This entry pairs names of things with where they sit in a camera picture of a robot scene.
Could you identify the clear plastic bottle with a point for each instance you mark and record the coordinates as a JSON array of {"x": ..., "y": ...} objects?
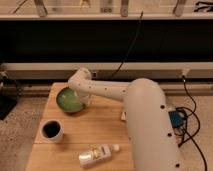
[{"x": 96, "y": 154}]

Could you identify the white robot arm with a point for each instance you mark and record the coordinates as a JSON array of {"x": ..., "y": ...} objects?
[{"x": 153, "y": 143}]

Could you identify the white rectangular sponge block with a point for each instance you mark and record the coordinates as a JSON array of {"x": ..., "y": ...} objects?
[{"x": 123, "y": 116}]

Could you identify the black equipment at left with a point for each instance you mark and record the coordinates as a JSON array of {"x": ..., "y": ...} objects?
[{"x": 8, "y": 100}]

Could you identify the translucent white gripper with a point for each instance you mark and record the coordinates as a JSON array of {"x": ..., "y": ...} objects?
[{"x": 83, "y": 97}]

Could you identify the white cup with dark liquid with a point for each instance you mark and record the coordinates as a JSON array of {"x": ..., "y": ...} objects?
[{"x": 52, "y": 131}]

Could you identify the white wall outlet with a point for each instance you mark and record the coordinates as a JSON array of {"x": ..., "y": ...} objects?
[{"x": 94, "y": 74}]

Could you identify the green ceramic bowl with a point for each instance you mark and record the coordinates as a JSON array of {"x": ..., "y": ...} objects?
[{"x": 68, "y": 102}]

